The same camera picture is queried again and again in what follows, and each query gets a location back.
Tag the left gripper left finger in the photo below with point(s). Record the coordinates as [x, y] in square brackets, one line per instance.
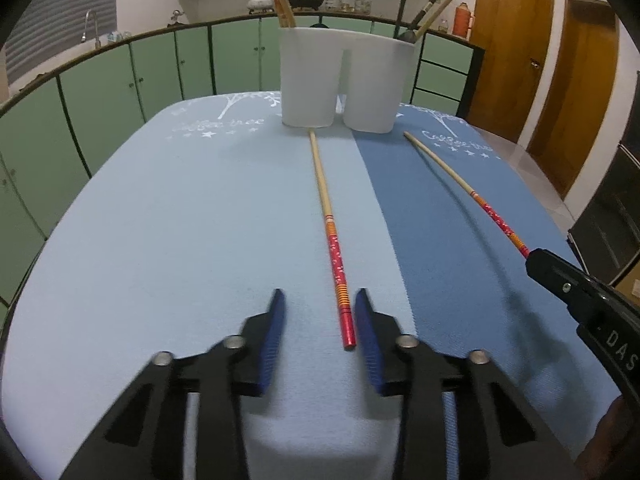
[193, 402]

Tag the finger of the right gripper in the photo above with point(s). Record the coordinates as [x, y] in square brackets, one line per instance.
[589, 301]

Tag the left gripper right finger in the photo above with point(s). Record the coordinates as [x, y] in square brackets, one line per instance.
[499, 435]

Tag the silver metal spoon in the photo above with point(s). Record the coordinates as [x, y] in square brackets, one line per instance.
[408, 35]

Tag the black chopstick gold band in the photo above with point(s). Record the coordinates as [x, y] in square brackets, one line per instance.
[399, 16]

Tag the green lower kitchen cabinets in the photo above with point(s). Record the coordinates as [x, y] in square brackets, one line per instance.
[58, 132]

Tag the person's right hand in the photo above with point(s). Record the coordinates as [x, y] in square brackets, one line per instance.
[613, 450]

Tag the black oven cabinet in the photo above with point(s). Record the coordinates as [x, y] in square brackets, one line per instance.
[605, 238]

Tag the dark blue table mat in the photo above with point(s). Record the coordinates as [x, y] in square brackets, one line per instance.
[442, 190]

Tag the right wooden door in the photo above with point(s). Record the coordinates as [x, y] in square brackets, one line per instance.
[579, 93]

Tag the wooden door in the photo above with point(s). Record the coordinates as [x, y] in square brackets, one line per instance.
[514, 35]
[579, 93]

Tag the light blue table mat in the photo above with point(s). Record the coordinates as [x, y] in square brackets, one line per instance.
[181, 235]

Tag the left wooden door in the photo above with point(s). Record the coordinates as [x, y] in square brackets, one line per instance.
[514, 35]

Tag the white double utensil holder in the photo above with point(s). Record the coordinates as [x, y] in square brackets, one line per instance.
[321, 66]

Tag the orange thermos flask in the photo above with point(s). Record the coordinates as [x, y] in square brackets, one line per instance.
[463, 21]

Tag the glass jar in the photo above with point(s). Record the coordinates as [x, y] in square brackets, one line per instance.
[443, 26]

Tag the silver kettle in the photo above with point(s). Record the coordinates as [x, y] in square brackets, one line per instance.
[176, 18]

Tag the black wok with lid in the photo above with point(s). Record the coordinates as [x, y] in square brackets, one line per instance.
[305, 5]

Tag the grey window blind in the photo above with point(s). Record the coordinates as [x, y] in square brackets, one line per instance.
[49, 27]

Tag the white enamel pot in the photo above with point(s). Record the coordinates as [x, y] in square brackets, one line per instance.
[259, 6]

